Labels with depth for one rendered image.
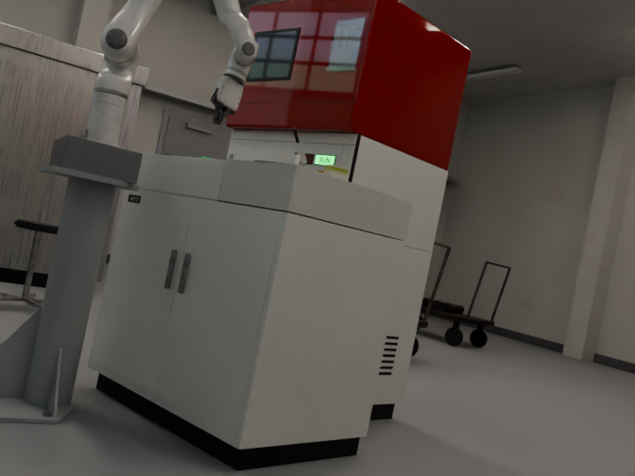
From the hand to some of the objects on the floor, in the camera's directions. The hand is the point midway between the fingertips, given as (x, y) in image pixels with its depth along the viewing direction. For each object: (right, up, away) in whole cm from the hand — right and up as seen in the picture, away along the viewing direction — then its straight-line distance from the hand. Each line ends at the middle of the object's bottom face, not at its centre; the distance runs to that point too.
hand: (217, 118), depth 245 cm
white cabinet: (-3, -114, +16) cm, 115 cm away
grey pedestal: (-68, -100, -12) cm, 122 cm away
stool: (-144, -88, +173) cm, 241 cm away
